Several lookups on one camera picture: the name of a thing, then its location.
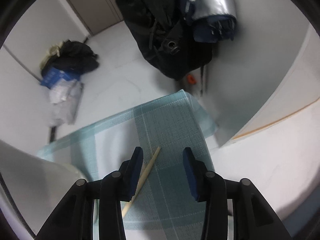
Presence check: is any small grey parcel bag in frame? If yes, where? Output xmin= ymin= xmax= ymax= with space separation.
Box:
xmin=49 ymin=80 xmax=80 ymax=105

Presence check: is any silver folding umbrella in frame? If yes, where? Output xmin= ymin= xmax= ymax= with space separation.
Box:
xmin=175 ymin=0 xmax=237 ymax=43

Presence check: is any beige garment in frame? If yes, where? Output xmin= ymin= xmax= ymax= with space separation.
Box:
xmin=39 ymin=41 xmax=66 ymax=68

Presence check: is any black hanging coat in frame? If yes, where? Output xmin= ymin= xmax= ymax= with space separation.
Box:
xmin=115 ymin=0 xmax=213 ymax=80

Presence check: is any blue cardboard box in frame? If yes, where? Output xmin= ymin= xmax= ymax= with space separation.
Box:
xmin=41 ymin=66 xmax=81 ymax=89

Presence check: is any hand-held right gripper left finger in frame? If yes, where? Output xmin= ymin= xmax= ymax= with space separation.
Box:
xmin=35 ymin=146 xmax=144 ymax=240

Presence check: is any black clothing pile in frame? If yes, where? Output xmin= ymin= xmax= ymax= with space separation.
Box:
xmin=41 ymin=40 xmax=99 ymax=77

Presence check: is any large grey parcel bag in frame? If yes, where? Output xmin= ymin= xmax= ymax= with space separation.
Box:
xmin=50 ymin=82 xmax=84 ymax=127

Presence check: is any teal checkered tablecloth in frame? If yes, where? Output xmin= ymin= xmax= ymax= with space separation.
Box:
xmin=37 ymin=89 xmax=218 ymax=240

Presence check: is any wooden chopstick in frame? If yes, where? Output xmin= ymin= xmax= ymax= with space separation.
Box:
xmin=122 ymin=147 xmax=161 ymax=218

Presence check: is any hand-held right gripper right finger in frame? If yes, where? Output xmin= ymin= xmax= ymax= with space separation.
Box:
xmin=182 ymin=147 xmax=293 ymax=240

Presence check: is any grey door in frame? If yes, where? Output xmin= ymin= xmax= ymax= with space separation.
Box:
xmin=56 ymin=0 xmax=125 ymax=37

